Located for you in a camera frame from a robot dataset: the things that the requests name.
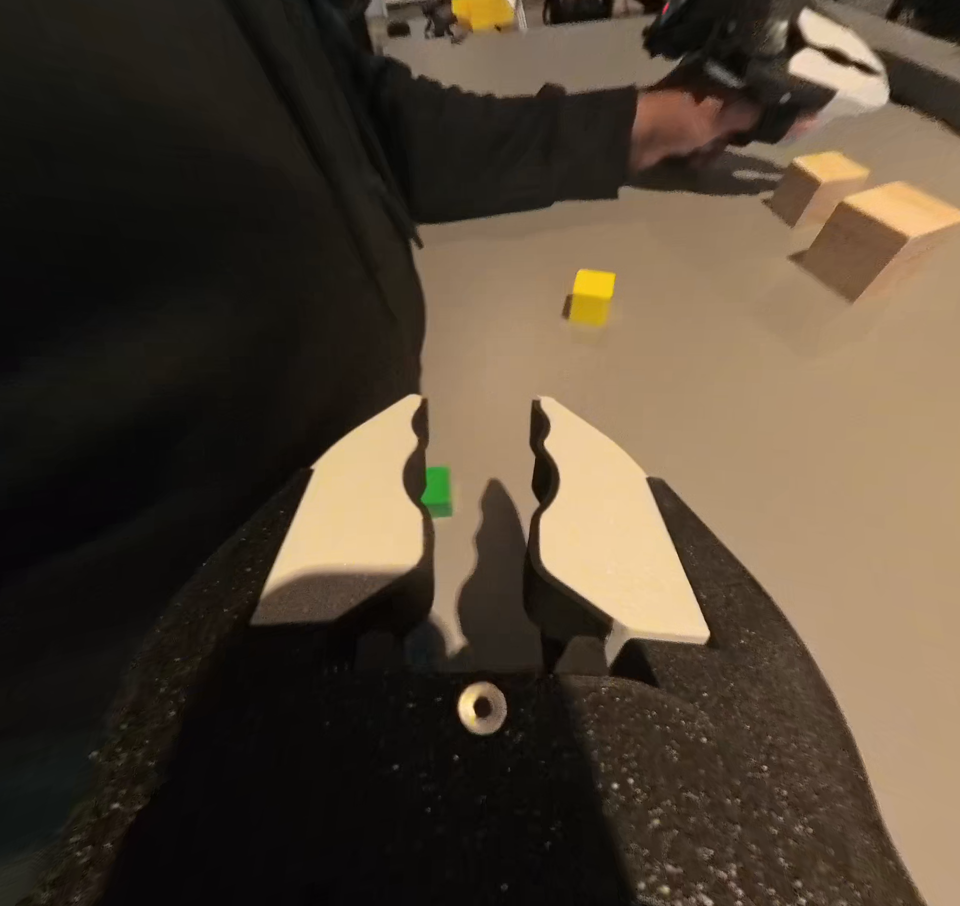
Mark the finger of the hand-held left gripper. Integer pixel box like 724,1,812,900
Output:
787,47,891,118
795,7,886,71

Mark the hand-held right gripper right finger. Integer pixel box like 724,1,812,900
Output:
525,396,710,667

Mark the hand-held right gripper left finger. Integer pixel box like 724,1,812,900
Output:
251,394,436,626

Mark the small green cube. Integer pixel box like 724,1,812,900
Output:
420,465,454,519

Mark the medium wooden cube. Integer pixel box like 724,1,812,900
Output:
768,151,872,230

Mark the large wooden cube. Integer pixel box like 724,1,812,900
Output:
805,181,960,304

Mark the small yellow cube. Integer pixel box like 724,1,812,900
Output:
566,269,618,327

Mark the person's left forearm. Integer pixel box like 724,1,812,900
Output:
375,58,639,225

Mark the person's left hand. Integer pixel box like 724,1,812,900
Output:
630,66,759,180

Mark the yellow plastic bin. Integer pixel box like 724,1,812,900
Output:
451,0,519,32

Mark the person's dark-clothed torso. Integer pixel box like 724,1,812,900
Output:
0,0,429,906

